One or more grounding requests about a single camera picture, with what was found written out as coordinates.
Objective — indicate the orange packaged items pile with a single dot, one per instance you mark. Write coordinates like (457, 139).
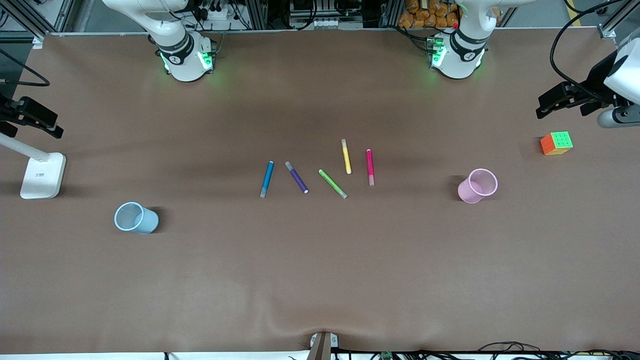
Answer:
(425, 14)

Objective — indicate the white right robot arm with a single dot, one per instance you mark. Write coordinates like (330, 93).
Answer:
(182, 60)

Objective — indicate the yellow marker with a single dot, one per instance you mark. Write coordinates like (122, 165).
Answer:
(346, 157)

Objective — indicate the green marker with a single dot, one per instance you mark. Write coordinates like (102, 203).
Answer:
(332, 183)

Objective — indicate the pink marker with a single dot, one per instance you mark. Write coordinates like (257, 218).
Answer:
(370, 165)

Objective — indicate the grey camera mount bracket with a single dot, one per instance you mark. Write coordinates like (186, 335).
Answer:
(321, 346)

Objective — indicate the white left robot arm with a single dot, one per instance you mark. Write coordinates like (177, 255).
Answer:
(457, 62)

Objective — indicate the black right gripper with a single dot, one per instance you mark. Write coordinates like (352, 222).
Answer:
(11, 112)

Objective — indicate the blue marker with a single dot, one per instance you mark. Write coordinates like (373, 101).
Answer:
(267, 177)

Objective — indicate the white power strip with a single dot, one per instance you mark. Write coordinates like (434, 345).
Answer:
(220, 14)

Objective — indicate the pink mesh cup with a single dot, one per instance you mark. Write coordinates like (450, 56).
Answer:
(467, 193)

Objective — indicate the purple marker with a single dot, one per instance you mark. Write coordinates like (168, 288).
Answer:
(297, 178)

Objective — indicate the aluminium frame post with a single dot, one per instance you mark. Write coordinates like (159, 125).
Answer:
(35, 27)
(612, 22)

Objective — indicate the light blue mesh cup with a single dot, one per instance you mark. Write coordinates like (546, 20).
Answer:
(146, 223)

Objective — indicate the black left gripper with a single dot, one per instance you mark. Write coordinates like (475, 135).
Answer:
(598, 79)

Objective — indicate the multicoloured puzzle cube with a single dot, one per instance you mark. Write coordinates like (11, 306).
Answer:
(560, 141)

